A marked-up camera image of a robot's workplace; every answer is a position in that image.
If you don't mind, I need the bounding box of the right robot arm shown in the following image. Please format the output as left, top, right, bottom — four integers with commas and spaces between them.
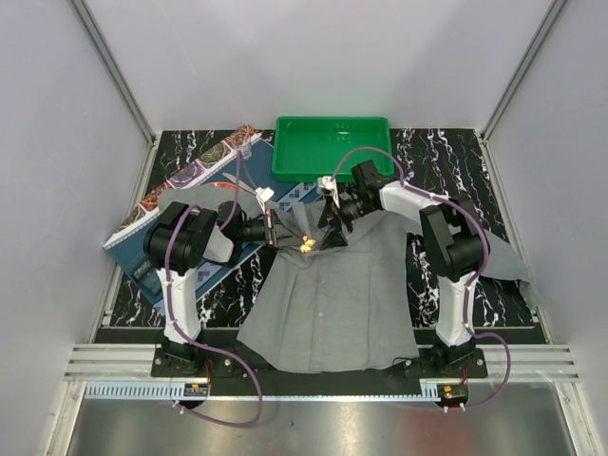
317, 161, 490, 377

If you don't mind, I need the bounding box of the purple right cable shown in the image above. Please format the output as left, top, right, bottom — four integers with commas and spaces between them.
330, 146, 513, 411

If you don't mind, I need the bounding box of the right frame post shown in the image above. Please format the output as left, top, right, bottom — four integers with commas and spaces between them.
481, 0, 569, 141

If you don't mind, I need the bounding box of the frame post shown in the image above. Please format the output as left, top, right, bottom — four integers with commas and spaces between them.
66, 0, 156, 146
481, 0, 569, 141

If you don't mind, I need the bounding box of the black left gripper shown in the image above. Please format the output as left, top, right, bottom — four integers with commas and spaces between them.
235, 208, 304, 248

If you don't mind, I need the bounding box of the purple cable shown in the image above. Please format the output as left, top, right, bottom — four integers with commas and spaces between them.
162, 152, 264, 427
330, 146, 513, 411

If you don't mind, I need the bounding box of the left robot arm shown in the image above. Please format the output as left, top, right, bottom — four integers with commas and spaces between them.
143, 201, 309, 377

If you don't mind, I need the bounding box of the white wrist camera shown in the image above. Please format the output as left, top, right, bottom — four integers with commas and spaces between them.
317, 176, 340, 208
255, 187, 275, 213

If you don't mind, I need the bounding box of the clear small glass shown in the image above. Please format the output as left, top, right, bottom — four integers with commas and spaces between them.
237, 138, 252, 161

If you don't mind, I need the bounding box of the blue patterned placemat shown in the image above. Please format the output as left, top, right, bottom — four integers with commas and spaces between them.
104, 136, 316, 315

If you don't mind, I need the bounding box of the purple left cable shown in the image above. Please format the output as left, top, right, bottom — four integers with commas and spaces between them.
162, 152, 264, 427

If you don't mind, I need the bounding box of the silver table knife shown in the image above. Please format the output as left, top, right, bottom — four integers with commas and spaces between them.
222, 173, 256, 195

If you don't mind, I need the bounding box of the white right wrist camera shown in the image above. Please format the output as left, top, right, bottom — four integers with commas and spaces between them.
317, 176, 340, 208

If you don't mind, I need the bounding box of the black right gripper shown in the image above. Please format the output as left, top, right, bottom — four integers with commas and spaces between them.
317, 194, 376, 252

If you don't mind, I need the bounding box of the red plate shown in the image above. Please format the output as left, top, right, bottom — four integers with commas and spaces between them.
207, 181, 238, 190

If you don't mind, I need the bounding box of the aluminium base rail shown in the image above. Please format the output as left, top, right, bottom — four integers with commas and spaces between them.
65, 330, 579, 402

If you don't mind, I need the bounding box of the left frame post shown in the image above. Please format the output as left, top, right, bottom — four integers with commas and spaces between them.
66, 0, 156, 146

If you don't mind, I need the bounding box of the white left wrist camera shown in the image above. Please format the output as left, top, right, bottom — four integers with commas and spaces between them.
255, 187, 275, 213

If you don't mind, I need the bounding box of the grey button shirt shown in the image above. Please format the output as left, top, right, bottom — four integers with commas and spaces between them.
159, 184, 545, 374

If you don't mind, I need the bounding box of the gold leaf brooch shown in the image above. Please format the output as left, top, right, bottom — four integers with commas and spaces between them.
299, 236, 316, 254

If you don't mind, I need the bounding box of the colourful patterned table runner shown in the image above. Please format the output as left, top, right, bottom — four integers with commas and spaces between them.
104, 124, 261, 251

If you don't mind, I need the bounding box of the green plastic tray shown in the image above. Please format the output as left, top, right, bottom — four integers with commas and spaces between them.
272, 116, 395, 182

